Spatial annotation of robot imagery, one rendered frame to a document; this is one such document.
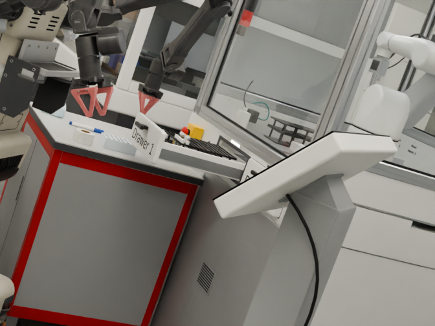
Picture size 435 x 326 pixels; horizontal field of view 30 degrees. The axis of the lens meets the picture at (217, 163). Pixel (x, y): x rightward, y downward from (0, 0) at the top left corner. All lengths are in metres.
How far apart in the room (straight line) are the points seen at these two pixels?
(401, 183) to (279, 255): 0.80
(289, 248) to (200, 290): 1.05
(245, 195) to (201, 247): 1.25
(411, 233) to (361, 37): 0.68
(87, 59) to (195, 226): 1.12
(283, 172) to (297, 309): 0.37
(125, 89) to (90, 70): 1.47
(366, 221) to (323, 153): 0.94
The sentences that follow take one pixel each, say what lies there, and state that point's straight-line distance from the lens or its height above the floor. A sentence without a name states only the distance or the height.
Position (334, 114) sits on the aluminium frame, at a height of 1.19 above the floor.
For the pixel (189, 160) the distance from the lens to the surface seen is 2.73.
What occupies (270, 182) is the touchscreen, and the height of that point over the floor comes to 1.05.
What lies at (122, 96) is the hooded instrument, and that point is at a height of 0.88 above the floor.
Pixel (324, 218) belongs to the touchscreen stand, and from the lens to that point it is 1.87.
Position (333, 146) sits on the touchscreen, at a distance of 1.67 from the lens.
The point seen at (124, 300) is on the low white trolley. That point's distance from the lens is 3.13.
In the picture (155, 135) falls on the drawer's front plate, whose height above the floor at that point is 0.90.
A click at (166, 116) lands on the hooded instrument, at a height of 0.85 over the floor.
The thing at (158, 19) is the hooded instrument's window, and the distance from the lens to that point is 3.59.
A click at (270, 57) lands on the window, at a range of 2.91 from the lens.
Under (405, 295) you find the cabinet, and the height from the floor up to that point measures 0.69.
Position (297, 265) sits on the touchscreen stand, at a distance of 1.90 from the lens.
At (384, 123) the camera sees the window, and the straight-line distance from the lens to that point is 2.53.
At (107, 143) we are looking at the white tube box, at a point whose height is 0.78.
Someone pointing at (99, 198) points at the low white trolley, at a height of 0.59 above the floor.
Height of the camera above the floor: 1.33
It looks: 10 degrees down
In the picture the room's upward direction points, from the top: 20 degrees clockwise
